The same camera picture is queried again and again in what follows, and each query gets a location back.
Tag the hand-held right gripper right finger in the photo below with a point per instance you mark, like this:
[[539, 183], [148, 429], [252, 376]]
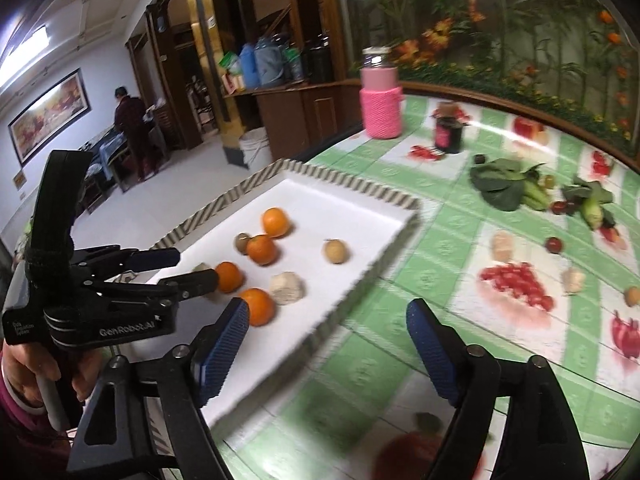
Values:
[[432, 350]]

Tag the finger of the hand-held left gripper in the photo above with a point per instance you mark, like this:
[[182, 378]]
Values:
[[155, 258], [197, 282]]

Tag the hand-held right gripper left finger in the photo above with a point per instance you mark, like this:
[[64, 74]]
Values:
[[225, 345]]

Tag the beige sugarcane chunk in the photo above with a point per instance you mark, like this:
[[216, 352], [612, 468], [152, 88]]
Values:
[[573, 280], [286, 287], [502, 246], [200, 266]]

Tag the brown kiwi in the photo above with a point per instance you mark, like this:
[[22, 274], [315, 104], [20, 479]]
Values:
[[242, 242]]

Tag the small orange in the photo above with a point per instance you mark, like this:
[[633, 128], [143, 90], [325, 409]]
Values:
[[275, 222]]

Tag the tan fruit with stem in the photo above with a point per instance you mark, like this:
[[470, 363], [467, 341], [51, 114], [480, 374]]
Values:
[[334, 251]]

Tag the white tray with chevron rim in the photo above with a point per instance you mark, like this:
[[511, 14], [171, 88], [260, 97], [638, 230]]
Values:
[[350, 210]]

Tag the person's left forearm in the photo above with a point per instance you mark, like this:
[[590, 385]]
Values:
[[20, 435]]

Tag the person's left hand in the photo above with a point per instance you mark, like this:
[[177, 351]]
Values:
[[22, 367]]

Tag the green checked printed tablecloth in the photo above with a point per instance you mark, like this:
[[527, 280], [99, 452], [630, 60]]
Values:
[[450, 280]]

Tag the white bucket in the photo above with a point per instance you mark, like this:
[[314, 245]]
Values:
[[256, 150]]

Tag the red jujube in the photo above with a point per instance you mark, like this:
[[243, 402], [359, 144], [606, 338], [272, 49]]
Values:
[[553, 244], [559, 206]]

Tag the dark green bok choy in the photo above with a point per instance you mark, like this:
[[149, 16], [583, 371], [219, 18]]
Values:
[[497, 185]]

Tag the light green vegetable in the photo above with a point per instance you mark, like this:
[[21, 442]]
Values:
[[535, 196]]

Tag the wooden sideboard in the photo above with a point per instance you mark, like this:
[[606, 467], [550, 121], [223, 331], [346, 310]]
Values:
[[295, 115]]

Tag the dark purple round fruit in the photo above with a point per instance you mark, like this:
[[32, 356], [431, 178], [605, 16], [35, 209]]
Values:
[[480, 159]]

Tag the green tomato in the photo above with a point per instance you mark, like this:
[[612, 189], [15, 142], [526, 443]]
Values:
[[549, 180]]

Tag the tan round fruit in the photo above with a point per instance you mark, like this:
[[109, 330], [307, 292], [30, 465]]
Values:
[[632, 296]]

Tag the green packet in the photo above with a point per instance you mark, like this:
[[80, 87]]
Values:
[[229, 62]]

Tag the pale green cabbage head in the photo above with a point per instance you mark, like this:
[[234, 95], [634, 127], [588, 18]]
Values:
[[592, 212]]

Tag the dark jar with red label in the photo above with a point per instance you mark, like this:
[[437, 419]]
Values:
[[448, 135]]

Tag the dark purple eggplant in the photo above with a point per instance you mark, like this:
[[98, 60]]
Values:
[[609, 219]]

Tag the clear plastic bottle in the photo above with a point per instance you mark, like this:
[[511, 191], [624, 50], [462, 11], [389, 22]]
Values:
[[295, 62]]

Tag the pink bottle with knit sleeve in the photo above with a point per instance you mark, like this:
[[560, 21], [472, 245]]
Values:
[[381, 110]]

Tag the ceiling light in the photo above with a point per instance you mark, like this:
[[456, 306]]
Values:
[[22, 50]]

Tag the black bottle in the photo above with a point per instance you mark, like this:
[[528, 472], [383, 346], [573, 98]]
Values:
[[320, 60]]

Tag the glass panel with artificial plants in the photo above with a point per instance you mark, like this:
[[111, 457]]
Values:
[[500, 35]]

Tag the framed wall painting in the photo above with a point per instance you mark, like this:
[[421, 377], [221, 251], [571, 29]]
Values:
[[47, 112]]

